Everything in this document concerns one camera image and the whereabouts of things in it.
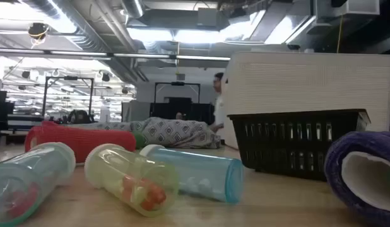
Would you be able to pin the green bandage roll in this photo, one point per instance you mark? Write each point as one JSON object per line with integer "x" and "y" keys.
{"x": 139, "y": 140}

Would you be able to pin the red bandage roll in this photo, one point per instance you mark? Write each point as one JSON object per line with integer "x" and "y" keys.
{"x": 87, "y": 140}

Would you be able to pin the purple bandage roll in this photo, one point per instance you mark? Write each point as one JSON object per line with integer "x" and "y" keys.
{"x": 340, "y": 148}

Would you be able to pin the black slotted plastic basket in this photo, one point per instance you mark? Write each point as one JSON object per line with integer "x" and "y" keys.
{"x": 277, "y": 142}

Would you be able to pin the white plastic bin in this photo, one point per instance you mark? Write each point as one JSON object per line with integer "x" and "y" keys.
{"x": 308, "y": 82}

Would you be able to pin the person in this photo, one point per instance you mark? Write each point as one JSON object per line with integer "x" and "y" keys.
{"x": 218, "y": 110}

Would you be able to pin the grey patterned cloth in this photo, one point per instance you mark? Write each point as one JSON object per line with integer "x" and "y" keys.
{"x": 176, "y": 132}

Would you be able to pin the blue transparent pill bottle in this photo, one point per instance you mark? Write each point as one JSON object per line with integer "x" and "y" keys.
{"x": 201, "y": 170}

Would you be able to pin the long ceiling light bar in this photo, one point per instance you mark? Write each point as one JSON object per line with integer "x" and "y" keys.
{"x": 141, "y": 55}

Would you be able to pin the yellow-green transparent pill bottle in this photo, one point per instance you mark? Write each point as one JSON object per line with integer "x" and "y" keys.
{"x": 119, "y": 173}

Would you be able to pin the teal transparent pill bottle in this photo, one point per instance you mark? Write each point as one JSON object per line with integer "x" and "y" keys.
{"x": 24, "y": 183}

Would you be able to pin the black metal gantry frame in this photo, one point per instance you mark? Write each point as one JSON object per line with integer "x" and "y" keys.
{"x": 177, "y": 84}
{"x": 44, "y": 94}

